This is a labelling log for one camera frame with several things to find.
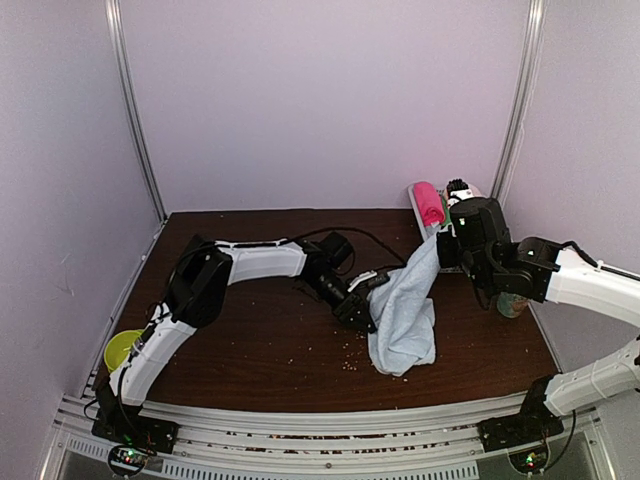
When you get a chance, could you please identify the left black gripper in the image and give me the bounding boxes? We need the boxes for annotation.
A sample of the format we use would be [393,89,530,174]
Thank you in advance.
[305,271,377,335]

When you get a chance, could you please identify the white plastic basket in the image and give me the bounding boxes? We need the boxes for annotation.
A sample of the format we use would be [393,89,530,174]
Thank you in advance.
[407,181,451,242]

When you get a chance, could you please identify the magenta pink towel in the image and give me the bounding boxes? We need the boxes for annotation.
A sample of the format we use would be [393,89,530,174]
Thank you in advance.
[413,182,446,226]

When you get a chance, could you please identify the light blue towel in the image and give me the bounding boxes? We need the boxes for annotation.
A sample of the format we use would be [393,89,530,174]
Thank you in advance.
[368,236,440,377]

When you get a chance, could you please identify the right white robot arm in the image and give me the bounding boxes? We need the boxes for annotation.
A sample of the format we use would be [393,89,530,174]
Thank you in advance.
[436,233,639,442]

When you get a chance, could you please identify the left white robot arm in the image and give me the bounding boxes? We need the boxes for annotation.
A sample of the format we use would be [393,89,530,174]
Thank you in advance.
[96,232,376,444]

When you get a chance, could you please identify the cream patterned mug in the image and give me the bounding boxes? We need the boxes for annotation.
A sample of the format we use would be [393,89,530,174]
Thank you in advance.
[496,292,529,319]

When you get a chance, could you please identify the green bowl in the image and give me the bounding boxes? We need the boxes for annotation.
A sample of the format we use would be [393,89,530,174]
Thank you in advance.
[103,329,143,373]

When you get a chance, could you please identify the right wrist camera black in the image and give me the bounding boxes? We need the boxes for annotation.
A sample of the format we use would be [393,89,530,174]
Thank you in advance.
[449,197,511,250]

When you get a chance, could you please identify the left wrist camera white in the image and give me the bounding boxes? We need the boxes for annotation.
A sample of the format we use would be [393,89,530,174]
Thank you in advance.
[347,270,390,292]

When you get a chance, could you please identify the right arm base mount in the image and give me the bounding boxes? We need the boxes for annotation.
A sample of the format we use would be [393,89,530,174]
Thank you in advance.
[477,408,564,452]

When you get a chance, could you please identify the aluminium front rail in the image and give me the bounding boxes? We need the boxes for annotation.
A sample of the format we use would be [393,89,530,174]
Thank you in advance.
[36,394,616,479]

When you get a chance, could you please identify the right aluminium post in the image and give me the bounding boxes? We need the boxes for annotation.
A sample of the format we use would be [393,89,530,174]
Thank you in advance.
[490,0,548,205]

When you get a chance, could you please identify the aluminium post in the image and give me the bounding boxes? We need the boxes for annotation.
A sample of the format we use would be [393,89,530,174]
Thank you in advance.
[105,0,168,224]
[490,0,548,205]

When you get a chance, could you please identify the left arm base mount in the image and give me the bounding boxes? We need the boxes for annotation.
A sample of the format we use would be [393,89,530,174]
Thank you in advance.
[91,411,179,454]

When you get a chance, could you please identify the left aluminium post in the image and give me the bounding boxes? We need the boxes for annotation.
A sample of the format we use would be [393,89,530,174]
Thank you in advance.
[105,0,168,224]

